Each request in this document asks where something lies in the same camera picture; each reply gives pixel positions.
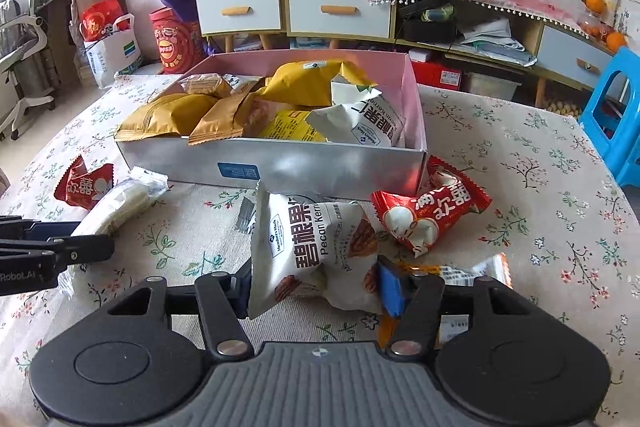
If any clear storage bin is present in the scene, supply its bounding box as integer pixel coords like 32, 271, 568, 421
462, 72, 516, 100

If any large yellow snack packet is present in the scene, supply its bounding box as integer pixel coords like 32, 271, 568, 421
262, 59, 378, 108

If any floral tablecloth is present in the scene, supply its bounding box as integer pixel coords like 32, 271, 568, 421
0, 74, 640, 427

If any grey office chair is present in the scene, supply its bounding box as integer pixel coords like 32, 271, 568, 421
0, 0, 56, 140

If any pink and silver cardboard box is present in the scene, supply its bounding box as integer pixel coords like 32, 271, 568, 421
115, 49, 428, 198

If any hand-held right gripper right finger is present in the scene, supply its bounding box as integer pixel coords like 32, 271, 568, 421
377, 255, 541, 357

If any orange snack packet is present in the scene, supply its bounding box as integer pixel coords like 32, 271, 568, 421
377, 253, 512, 350

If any low wooden cabinet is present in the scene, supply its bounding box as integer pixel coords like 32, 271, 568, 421
395, 0, 621, 108

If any red box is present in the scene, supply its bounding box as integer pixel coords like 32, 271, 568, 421
412, 62, 463, 90

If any red candy packet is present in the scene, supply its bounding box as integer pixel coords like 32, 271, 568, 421
426, 155, 466, 184
53, 155, 116, 208
371, 179, 493, 258

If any red round bucket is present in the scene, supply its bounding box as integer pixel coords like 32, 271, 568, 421
149, 7, 206, 75

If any clear wafer packet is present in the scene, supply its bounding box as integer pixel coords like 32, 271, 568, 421
70, 166, 170, 238

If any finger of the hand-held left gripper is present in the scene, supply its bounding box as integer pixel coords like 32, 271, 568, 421
0, 217, 77, 242
0, 234, 116, 277

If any pile of papers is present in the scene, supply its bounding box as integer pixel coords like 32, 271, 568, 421
460, 19, 539, 68

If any red gift bag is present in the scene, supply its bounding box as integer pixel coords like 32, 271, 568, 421
81, 0, 126, 42

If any white shopping bag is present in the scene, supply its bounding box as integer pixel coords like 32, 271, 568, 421
82, 13, 143, 88

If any blue plastic stool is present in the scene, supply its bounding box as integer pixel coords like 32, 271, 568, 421
580, 47, 640, 188

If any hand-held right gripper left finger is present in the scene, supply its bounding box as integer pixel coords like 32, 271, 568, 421
102, 259, 256, 358

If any black box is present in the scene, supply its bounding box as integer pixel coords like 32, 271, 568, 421
402, 19, 459, 44

